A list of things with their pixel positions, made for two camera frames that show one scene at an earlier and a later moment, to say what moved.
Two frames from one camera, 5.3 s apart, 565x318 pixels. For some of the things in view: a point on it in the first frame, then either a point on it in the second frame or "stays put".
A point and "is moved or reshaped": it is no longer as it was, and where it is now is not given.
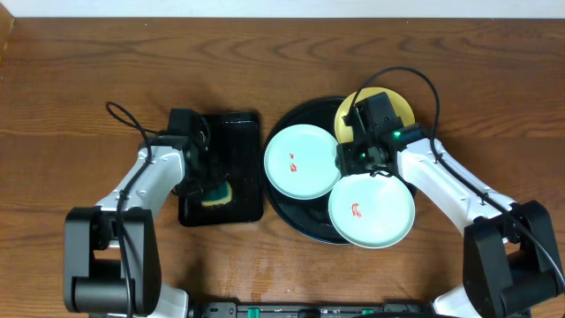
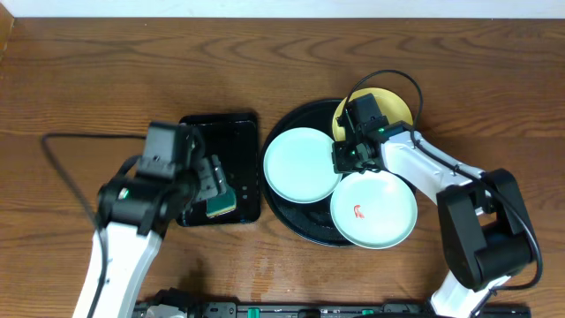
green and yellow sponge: (221, 194) is moved or reshaped
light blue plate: (372, 212) stays put
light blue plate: (300, 162) stays put
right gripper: (347, 165) stays put
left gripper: (203, 165) → (211, 177)
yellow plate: (344, 133) stays put
